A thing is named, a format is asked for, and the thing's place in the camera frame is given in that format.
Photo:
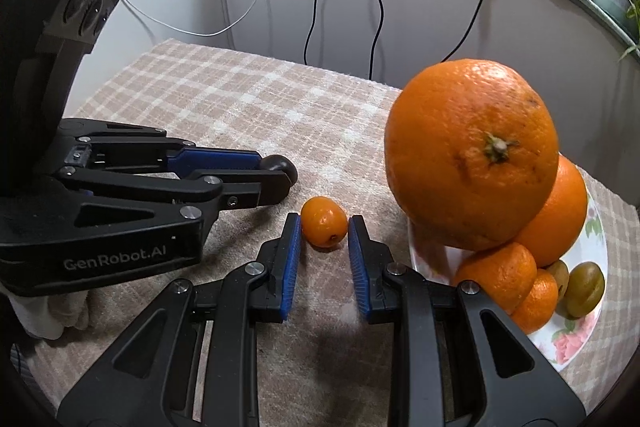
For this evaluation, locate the person's left hand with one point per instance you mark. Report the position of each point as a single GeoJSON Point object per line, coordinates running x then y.
{"type": "Point", "coordinates": [45, 314]}

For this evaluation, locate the beige plaid cloth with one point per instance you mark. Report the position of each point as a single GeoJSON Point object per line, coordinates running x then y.
{"type": "Point", "coordinates": [225, 97]}

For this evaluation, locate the dark round fruit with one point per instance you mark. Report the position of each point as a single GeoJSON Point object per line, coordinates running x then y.
{"type": "Point", "coordinates": [276, 162]}

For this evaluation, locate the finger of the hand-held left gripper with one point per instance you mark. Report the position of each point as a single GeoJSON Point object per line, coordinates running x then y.
{"type": "Point", "coordinates": [215, 157]}
{"type": "Point", "coordinates": [250, 192]}

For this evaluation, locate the small orange kumquat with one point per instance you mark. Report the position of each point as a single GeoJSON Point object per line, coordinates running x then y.
{"type": "Point", "coordinates": [324, 222]}

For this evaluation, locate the white floral plate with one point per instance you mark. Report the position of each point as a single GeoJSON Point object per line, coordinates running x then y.
{"type": "Point", "coordinates": [570, 342]}

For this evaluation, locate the green plum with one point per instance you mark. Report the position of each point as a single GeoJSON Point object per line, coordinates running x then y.
{"type": "Point", "coordinates": [584, 289]}
{"type": "Point", "coordinates": [560, 277]}

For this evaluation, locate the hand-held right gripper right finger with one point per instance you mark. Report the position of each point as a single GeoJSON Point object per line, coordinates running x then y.
{"type": "Point", "coordinates": [357, 267]}

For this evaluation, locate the large orange with stem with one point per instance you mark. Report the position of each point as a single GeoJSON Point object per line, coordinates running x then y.
{"type": "Point", "coordinates": [470, 152]}

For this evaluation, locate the small tangerine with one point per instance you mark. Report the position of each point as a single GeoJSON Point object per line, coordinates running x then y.
{"type": "Point", "coordinates": [500, 274]}
{"type": "Point", "coordinates": [539, 303]}

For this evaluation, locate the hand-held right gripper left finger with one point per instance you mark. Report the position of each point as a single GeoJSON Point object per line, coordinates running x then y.
{"type": "Point", "coordinates": [292, 267]}

